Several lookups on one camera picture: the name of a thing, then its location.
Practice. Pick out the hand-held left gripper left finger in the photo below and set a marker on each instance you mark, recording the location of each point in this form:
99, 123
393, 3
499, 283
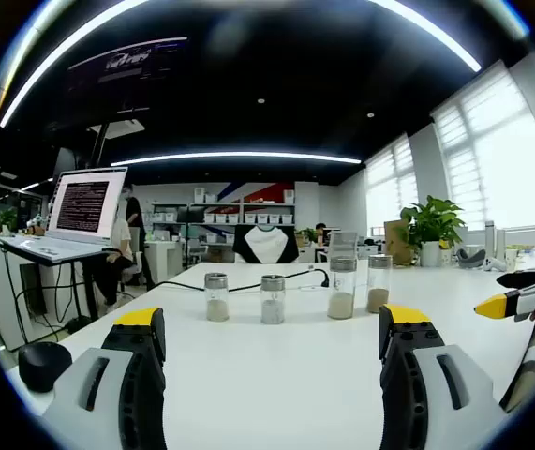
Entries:
108, 384

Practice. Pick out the tall white flask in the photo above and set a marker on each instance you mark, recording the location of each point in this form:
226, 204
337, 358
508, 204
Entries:
490, 239
500, 241

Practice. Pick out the white mug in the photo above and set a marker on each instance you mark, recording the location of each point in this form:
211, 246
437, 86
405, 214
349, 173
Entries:
511, 260

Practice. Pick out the grey headset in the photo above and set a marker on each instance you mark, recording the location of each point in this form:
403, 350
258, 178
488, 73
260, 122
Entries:
471, 260

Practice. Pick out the shelf with white bins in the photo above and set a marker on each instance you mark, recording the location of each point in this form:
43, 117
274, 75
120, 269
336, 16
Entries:
248, 218

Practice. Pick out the leafy office plant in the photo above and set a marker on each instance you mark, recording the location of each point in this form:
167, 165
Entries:
8, 219

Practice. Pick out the black and white shirt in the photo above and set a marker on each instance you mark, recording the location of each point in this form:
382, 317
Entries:
267, 244

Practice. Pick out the tall brown cardboard box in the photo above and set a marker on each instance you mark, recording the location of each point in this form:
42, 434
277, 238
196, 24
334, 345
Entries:
394, 244

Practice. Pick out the large potted green plant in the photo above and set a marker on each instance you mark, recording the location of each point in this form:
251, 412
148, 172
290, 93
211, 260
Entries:
431, 215

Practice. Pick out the black round device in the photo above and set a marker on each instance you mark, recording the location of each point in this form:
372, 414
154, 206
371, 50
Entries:
44, 365

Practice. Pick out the tall seasoning bottle white contents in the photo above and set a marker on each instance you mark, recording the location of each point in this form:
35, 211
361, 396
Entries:
341, 304

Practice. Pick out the wide white window blind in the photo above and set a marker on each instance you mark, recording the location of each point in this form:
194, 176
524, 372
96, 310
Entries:
492, 140

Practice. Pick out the short seasoning bottle white contents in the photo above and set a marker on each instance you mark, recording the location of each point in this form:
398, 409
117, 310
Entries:
272, 311

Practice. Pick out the black tripod pole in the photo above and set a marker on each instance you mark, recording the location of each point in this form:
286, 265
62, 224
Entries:
99, 143

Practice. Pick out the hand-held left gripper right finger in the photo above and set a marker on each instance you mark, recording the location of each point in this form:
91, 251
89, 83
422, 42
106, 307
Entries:
435, 389

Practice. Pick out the black laptop stand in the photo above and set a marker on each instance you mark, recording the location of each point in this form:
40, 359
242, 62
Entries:
90, 290

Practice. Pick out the small white pot yellow tag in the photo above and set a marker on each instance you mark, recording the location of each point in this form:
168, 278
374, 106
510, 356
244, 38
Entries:
445, 253

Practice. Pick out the small potted plant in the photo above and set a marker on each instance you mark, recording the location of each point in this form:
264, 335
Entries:
307, 235

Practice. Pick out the white hand controller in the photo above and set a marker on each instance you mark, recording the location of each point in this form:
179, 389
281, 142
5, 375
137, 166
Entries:
494, 265

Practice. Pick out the ceiling light strip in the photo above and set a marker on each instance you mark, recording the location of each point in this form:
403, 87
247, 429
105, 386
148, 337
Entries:
471, 61
5, 118
248, 155

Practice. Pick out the short seasoning bottle cream contents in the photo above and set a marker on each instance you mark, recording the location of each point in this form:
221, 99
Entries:
217, 309

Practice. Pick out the narrow white window blind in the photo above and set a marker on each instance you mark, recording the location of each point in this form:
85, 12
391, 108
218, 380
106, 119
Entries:
389, 178

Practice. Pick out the tall seasoning bottle brown contents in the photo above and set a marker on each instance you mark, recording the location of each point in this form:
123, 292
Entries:
378, 297

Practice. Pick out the white open laptop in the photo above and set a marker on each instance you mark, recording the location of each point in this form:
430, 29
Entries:
84, 206

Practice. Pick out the dark hanging sign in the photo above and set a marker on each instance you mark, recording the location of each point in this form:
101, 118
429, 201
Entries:
126, 58

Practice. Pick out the white mesh office chair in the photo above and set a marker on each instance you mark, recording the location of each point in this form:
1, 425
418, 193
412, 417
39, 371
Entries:
344, 241

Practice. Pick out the ceiling air conditioner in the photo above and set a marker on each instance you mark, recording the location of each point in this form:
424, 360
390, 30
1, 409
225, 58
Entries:
124, 127

